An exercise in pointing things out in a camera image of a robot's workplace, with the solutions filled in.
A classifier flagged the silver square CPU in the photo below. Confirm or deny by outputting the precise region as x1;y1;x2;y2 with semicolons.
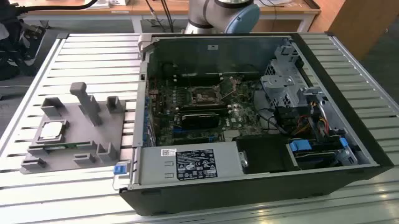
42;121;66;138

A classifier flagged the black RAM slot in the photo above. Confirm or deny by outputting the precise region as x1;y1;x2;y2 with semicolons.
175;72;222;87
178;105;228;115

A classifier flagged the CPU socket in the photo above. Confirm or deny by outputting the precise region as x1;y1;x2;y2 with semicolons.
190;86;224;105

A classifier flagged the grey plastic parts rack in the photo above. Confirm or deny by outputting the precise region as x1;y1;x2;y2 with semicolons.
19;81;128;175

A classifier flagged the green RAM stick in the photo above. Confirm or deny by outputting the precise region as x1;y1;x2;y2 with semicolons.
44;143;79;150

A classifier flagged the wooden desk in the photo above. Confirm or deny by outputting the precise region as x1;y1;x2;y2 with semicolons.
19;0;322;33

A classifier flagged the silver power supply with label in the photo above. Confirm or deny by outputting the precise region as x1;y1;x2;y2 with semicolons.
128;141;244;190

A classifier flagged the green motherboard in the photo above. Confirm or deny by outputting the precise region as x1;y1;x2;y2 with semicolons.
146;77;272;147

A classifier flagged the small silver heatsink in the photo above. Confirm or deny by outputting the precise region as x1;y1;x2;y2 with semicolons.
222;130;243;141

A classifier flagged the silver metal drive cage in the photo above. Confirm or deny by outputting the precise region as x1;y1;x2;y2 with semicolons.
259;43;322;109

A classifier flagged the black open PC case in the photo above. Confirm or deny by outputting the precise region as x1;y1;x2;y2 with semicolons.
118;32;394;217

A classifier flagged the black plastic shroud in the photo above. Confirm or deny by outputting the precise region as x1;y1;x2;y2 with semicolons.
232;135;299;175

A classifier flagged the blue disk carrier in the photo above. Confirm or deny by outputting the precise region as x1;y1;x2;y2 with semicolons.
287;138;314;155

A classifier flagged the wooden cabinet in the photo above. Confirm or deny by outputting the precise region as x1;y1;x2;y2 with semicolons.
326;0;399;61

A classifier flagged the thick black cable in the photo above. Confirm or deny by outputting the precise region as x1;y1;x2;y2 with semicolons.
0;0;98;14

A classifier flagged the thin black hanging cable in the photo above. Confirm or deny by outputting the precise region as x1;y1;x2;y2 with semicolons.
146;0;176;33

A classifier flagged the yellow and red wire bundle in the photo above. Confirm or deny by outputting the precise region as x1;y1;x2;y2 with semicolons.
295;100;331;136

